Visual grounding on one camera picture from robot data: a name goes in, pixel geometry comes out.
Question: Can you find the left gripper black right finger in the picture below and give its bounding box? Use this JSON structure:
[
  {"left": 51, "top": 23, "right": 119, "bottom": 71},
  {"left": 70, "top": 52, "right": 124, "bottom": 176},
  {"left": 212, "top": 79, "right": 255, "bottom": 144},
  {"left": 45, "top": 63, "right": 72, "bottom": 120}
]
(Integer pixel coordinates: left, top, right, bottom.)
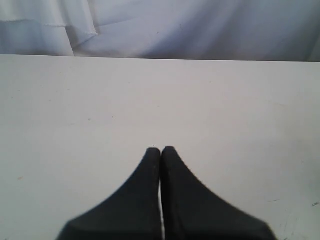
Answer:
[{"left": 160, "top": 146, "right": 276, "bottom": 240}]

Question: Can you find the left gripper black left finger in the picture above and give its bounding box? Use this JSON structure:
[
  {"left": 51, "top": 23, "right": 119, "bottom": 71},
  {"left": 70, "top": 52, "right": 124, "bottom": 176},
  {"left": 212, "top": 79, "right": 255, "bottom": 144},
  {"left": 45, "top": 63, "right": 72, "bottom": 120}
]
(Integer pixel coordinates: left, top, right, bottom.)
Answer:
[{"left": 57, "top": 148, "right": 162, "bottom": 240}]

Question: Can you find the white backdrop curtain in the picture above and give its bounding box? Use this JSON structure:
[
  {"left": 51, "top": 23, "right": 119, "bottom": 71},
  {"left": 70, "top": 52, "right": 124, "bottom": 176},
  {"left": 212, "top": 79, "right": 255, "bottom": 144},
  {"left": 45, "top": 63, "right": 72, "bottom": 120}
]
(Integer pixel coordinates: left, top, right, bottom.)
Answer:
[{"left": 0, "top": 0, "right": 320, "bottom": 62}]

